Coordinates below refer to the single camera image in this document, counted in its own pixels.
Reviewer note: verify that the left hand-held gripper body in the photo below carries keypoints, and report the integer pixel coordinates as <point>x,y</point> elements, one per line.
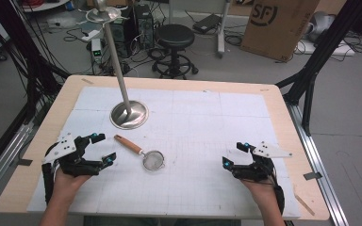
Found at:
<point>63,147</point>

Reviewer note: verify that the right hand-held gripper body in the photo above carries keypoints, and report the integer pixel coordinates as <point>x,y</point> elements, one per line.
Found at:
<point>257,169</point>

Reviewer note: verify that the metal utensil stand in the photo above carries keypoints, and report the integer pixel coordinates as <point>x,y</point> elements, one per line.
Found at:
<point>128,114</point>

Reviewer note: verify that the person's right hand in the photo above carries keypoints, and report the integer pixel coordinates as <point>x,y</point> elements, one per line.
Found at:
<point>262,191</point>

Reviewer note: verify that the person's left hand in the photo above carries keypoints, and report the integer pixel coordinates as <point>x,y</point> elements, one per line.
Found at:
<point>67,185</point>

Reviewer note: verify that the black tape piece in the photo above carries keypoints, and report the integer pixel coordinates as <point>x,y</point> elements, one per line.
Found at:
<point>24,162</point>
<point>312,175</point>

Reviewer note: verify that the white grid mat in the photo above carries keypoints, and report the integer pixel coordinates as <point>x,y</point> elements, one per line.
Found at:
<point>201,125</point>

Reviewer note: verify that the thin wooden stick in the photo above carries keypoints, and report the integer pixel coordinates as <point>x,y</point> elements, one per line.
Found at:
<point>304,204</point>

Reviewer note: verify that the white device with green light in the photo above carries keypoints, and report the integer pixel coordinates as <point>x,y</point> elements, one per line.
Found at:
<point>96,50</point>

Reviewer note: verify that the white power strip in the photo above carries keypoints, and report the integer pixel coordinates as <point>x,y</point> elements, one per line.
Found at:
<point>91,35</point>

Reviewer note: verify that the white floor stand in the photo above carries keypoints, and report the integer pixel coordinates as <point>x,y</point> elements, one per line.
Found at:
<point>221,40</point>

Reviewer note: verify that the large cardboard box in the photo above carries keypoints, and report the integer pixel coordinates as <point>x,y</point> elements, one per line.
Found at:
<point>273,34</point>

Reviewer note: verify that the black computer tower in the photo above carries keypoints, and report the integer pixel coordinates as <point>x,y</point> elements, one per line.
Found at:
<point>144,25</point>

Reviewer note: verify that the black round stool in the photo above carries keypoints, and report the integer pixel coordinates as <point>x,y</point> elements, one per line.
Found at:
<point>174,34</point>

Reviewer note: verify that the black laptop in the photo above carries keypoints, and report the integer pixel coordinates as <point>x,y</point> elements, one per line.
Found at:
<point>207,22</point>

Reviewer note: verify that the grey bag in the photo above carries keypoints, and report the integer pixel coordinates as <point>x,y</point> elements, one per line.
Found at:
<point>322,23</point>

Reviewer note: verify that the aluminium rail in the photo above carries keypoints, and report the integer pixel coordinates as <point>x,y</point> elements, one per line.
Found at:
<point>314,157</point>
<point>3,157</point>

